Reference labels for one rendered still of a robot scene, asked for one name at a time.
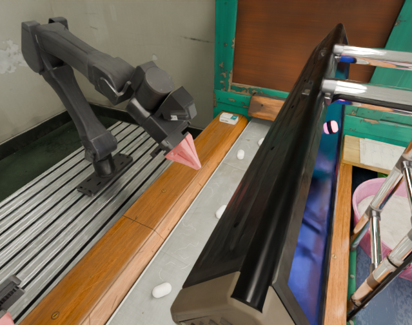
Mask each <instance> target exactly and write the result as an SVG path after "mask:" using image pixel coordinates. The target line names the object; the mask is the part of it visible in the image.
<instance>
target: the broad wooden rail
mask: <svg viewBox="0 0 412 325"><path fill-rule="evenodd" d="M223 112H224V113H229V114H232V115H238V116H239V118H238V121H237V122H236V124H230V123H224V122H221V121H220V116H221V115H222V113H223ZM248 123H249V121H248V120H247V118H246V117H245V116H244V115H242V114H238V113H233V112H228V111H224V110H222V112H221V113H220V114H219V115H218V116H216V118H214V120H213V121H212V122H211V123H210V124H209V125H208V126H207V127H206V128H205V129H204V130H203V131H202V132H201V133H200V134H199V135H198V136H197V137H196V138H195V140H194V141H193V143H194V146H195V151H196V153H197V157H198V158H199V162H200V164H201V168H199V169H198V170H195V169H193V168H191V167H189V166H187V165H185V164H182V163H179V162H176V161H173V162H172V163H171V164H170V165H169V167H168V168H167V169H166V170H165V171H164V172H163V173H162V174H161V175H160V176H159V177H158V178H157V179H156V180H155V182H154V183H153V184H152V185H151V186H150V187H149V188H148V189H147V190H146V191H145V192H144V193H143V194H142V195H141V196H140V197H139V198H138V199H137V200H136V201H135V202H134V203H133V204H132V205H131V206H130V207H129V209H128V210H127V211H126V212H125V213H124V214H123V215H122V216H121V217H120V218H119V219H118V220H117V221H116V223H115V224H114V225H113V226H112V227H111V228H110V229H109V230H108V231H107V232H106V233H105V234H104V235H103V236H102V237H101V238H100V239H99V240H98V241H97V242H96V243H95V244H94V245H93V246H92V247H91V248H90V250H89V251H88V252H87V253H86V254H85V255H84V256H83V257H82V258H81V259H80V260H79V261H78V262H77V264H76V265H75V266H74V267H73V268H72V269H71V270H70V271H69V272H68V273H67V274H66V275H65V276H64V277H63V278H62V279H61V280H60V281H59V282H58V283H57V284H56V285H55V286H54V287H53V288H52V289H51V290H50V292H49V293H48V294H47V295H46V296H45V297H44V298H43V299H42V300H41V301H40V302H39V303H38V304H37V306H36V307H35V308H34V309H33V310H32V311H31V312H30V313H29V314H28V315H27V316H26V317H25V318H24V319H23V320H22V321H21V322H20V323H19V324H18V325H106V324H107V322H108V321H109V320H110V318H111V317H112V315H113V314H114V313H115V311H116V310H117V308H118V307H119V306H120V304H121V302H122V301H123V300H124V298H125V297H126V296H127V294H128V293H129V291H130V290H131V289H132V287H133V286H134V284H135V283H136V282H137V280H138V279H139V277H140V276H141V275H142V273H143V271H144V270H145V269H146V267H147V266H148V265H149V263H150V262H151V260H152V259H153V258H154V256H155V255H156V253H157V252H158V251H159V249H160V248H161V246H162V245H163V244H164V242H165V240H166V239H167V238H168V236H169V235H170V233H171V232H172V231H173V229H174V228H175V227H176V225H177V224H178V222H179V221H180V220H181V218H182V216H183V215H184V214H185V213H186V211H187V209H188V208H189V207H190V205H191V204H192V202H193V201H194V200H195V198H196V197H197V196H198V194H199V193H200V191H201V190H202V189H203V187H204V185H205V184H206V183H207V182H208V180H209V178H210V177H211V176H212V174H213V173H214V171H215V170H216V169H217V167H218V166H219V164H220V163H221V162H222V160H223V158H225V156H226V154H227V153H228V152H229V150H230V149H231V147H232V146H233V145H234V143H235V142H236V140H237V139H238V138H239V136H240V135H241V133H242V132H243V131H244V129H245V127H247V125H248Z"/></svg>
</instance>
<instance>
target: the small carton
mask: <svg viewBox="0 0 412 325"><path fill-rule="evenodd" d="M238 118H239V116H238V115H232V114H229V113H224V112H223V113H222V115H221V116H220V121H221V122H224V123H230V124H236V122H237V121H238Z"/></svg>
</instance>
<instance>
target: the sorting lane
mask: <svg viewBox="0 0 412 325"><path fill-rule="evenodd" d="M270 127H271V126H268V125H264V124H259V123H254V122H251V121H250V122H249V123H248V125H247V127H245V129H244V131H243V132H242V133H241V135H240V136H239V138H238V139H237V140H236V142H235V143H234V145H233V146H232V147H231V149H230V150H229V152H228V153H227V154H226V156H225V158H223V160H222V162H221V163H220V164H219V166H218V167H217V169H216V170H215V171H214V173H213V174H212V176H211V177H210V178H209V180H208V182H207V183H206V184H205V185H204V187H203V189H202V190H201V191H200V193H199V194H198V196H197V197H196V198H195V200H194V201H193V202H192V204H191V205H190V207H189V208H188V209H187V211H186V213H185V214H184V215H183V216H182V218H181V220H180V221H179V222H178V224H177V225H176V227H175V228H174V229H173V231H172V232H171V233H170V235H169V236H168V238H167V239H166V240H165V242H164V244H163V245H162V246H161V248H160V249H159V251H158V252H157V253H156V255H155V256H154V258H153V259H152V260H151V262H150V263H149V265H148V266H147V267H146V269H145V270H144V271H143V273H142V275H141V276H140V277H139V279H138V280H137V282H136V283H135V284H134V286H133V287H132V289H131V290H130V291H129V293H128V294H127V296H126V297H125V298H124V300H123V301H122V302H121V304H120V306H119V307H118V308H117V310H116V311H115V313H114V314H113V315H112V317H111V318H110V320H109V321H108V322H107V324H106V325H177V324H176V323H174V321H173V320H172V316H171V313H170V308H171V305H172V304H173V302H174V300H175V298H176V296H177V294H178V293H179V291H180V290H181V289H182V285H183V284H184V282H185V280H186V278H187V276H188V275H189V273H190V271H191V269H192V268H193V265H194V264H195V262H196V260H197V259H198V257H199V255H200V253H201V251H202V249H203V247H204V246H205V244H206V242H207V241H208V239H209V237H210V235H211V233H212V231H213V230H214V228H215V226H216V224H217V223H218V221H219V218H217V217H216V211H217V210H218V209H219V208H220V207H221V206H223V205H227V203H228V202H229V201H230V199H231V197H232V195H233V194H234V192H235V190H236V189H237V187H238V185H239V183H240V181H241V179H242V178H243V176H244V174H245V172H246V170H247V169H248V166H249V165H250V163H251V161H252V160H253V158H254V156H255V154H256V153H257V150H258V149H259V147H260V146H259V145H258V142H259V141H260V140H261V139H262V138H265V136H266V134H267V132H268V131H269V129H270ZM239 150H243V151H244V157H243V159H238V158H237V152H238V151H239ZM165 282H168V283H170V284H171V286H172V290H171V292H170V293H169V294H167V295H164V296H162V297H159V298H155V297H154V296H153V294H152V291H153V289H154V287H156V286H158V285H161V284H163V283H165Z"/></svg>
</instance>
